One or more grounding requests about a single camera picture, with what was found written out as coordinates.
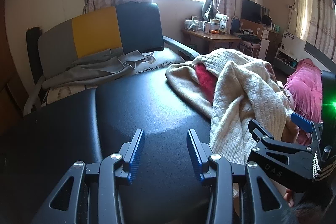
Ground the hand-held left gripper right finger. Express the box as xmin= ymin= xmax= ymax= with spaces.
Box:
xmin=186 ymin=129 xmax=298 ymax=224

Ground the blue bag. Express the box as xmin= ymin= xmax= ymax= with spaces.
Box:
xmin=230 ymin=16 xmax=240 ymax=34

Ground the grey yellow blue chair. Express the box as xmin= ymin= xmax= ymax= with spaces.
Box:
xmin=24 ymin=2 xmax=202 ymax=114

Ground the pink blanket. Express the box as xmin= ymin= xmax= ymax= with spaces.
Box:
xmin=283 ymin=58 xmax=323 ymax=146

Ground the red garment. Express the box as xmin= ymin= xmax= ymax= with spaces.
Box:
xmin=195 ymin=63 xmax=218 ymax=104

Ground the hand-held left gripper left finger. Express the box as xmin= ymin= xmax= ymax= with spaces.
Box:
xmin=31 ymin=128 xmax=145 ymax=224

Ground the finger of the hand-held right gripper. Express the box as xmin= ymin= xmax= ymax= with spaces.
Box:
xmin=291 ymin=112 xmax=323 ymax=146
xmin=246 ymin=119 xmax=314 ymax=194

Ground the white cabinet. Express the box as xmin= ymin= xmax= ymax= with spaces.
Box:
xmin=260 ymin=27 xmax=277 ymax=62

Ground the person's right hand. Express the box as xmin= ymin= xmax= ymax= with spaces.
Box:
xmin=283 ymin=187 xmax=296 ymax=208

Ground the striped beige curtain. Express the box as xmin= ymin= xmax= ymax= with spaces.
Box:
xmin=295 ymin=0 xmax=336 ymax=62

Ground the cream knitted sweater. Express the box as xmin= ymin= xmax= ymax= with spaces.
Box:
xmin=196 ymin=48 xmax=300 ymax=165

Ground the black monitor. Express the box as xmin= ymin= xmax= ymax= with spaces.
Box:
xmin=241 ymin=0 xmax=264 ymax=24

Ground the cluster of jars and boxes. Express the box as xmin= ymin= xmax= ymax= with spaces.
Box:
xmin=184 ymin=13 xmax=229 ymax=35

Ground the grey cloth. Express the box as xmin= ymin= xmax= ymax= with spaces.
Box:
xmin=42 ymin=48 xmax=155 ymax=89

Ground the wooden desk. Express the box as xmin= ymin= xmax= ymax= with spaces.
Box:
xmin=181 ymin=28 xmax=242 ymax=54

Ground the black rolled mat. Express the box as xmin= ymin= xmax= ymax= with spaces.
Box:
xmin=25 ymin=27 xmax=44 ymax=109

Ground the round white stool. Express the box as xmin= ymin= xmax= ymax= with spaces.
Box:
xmin=240 ymin=40 xmax=261 ymax=56

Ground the beige garment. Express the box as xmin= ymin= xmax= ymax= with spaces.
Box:
xmin=166 ymin=63 xmax=219 ymax=115

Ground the black padded bench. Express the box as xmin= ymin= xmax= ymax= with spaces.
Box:
xmin=0 ymin=67 xmax=263 ymax=224

